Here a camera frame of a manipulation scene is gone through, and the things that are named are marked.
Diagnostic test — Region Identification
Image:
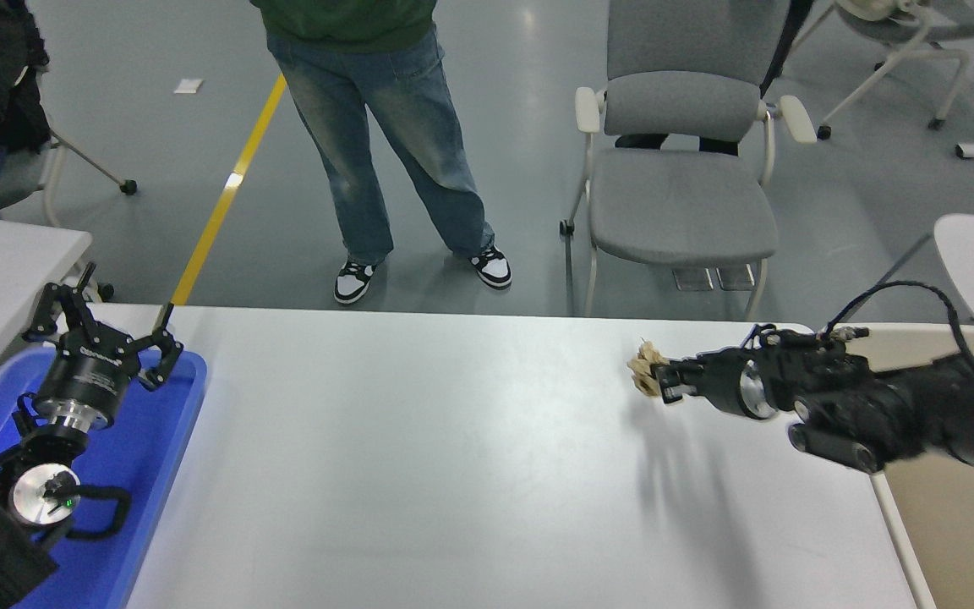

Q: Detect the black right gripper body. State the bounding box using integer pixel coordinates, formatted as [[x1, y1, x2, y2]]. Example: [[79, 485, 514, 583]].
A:
[[701, 347, 764, 420]]

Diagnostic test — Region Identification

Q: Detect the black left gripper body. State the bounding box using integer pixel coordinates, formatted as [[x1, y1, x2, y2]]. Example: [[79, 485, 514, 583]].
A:
[[36, 335, 145, 417]]

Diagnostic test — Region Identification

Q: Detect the tan paper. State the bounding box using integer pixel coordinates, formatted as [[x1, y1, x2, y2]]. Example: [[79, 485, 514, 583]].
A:
[[627, 340, 665, 397]]

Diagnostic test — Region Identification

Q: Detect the grey padded armchair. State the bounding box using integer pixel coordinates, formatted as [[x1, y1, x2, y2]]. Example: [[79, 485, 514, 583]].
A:
[[561, 0, 818, 321]]

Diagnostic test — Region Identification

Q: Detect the blue plastic tray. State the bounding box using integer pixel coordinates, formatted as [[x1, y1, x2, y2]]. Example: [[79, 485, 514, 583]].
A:
[[0, 345, 207, 609]]

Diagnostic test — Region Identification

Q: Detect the grey chair with white legs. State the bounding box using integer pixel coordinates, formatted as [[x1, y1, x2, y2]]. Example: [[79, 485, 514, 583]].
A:
[[0, 68, 138, 229]]

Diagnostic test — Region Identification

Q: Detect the large pale bin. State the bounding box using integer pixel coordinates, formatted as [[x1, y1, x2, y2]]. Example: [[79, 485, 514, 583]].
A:
[[842, 324, 974, 609]]

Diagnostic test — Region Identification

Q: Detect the standing person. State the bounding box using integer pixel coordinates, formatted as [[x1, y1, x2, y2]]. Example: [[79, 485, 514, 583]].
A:
[[250, 0, 513, 306]]

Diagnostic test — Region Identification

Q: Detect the white framed wheeled chair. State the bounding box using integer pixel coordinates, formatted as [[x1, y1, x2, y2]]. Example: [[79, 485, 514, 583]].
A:
[[791, 0, 974, 140]]

